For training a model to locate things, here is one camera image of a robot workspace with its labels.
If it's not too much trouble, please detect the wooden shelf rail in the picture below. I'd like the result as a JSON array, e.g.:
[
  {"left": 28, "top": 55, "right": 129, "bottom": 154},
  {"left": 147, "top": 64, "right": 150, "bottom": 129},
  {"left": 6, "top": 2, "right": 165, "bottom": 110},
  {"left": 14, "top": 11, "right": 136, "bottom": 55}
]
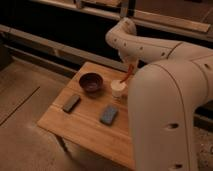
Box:
[{"left": 31, "top": 0, "right": 213, "bottom": 42}]

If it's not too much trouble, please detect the wooden table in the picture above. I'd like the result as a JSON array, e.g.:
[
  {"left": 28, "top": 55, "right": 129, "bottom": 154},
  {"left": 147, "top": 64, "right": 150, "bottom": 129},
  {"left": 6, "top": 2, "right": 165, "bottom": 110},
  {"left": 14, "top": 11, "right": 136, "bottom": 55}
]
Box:
[{"left": 37, "top": 62, "right": 135, "bottom": 170}]

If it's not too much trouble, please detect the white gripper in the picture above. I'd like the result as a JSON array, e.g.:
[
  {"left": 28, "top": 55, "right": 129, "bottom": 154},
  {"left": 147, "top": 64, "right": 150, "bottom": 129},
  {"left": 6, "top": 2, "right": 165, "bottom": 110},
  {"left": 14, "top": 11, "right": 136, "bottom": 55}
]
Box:
[{"left": 118, "top": 51, "right": 139, "bottom": 75}]

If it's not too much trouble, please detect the dark purple bowl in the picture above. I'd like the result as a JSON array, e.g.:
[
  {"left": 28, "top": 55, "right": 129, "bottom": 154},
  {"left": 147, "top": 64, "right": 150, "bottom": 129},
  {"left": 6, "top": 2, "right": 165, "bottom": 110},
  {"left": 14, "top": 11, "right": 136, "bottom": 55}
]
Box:
[{"left": 79, "top": 73, "right": 103, "bottom": 93}]

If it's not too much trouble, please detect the dark grey block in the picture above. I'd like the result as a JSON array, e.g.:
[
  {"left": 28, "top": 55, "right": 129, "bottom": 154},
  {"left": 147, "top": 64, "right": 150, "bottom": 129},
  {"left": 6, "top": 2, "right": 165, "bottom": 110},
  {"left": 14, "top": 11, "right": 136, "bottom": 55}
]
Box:
[{"left": 62, "top": 94, "right": 80, "bottom": 113}]

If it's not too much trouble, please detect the white ceramic cup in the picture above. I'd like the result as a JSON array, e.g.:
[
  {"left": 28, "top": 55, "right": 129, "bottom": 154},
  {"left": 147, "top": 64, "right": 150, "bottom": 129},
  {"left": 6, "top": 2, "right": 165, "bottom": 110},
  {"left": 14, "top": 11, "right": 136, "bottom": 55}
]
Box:
[{"left": 110, "top": 80, "right": 126, "bottom": 98}]

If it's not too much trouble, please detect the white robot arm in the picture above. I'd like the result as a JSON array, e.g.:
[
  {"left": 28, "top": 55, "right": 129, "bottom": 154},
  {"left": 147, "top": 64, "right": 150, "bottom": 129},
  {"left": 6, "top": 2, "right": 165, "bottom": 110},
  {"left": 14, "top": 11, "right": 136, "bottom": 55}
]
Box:
[{"left": 105, "top": 18, "right": 213, "bottom": 171}]

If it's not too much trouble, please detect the blue sponge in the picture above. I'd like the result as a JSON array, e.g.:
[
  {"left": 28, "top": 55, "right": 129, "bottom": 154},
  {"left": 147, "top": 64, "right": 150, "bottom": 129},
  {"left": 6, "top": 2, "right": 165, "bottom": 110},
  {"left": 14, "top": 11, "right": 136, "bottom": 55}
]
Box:
[{"left": 99, "top": 105, "right": 118, "bottom": 125}]

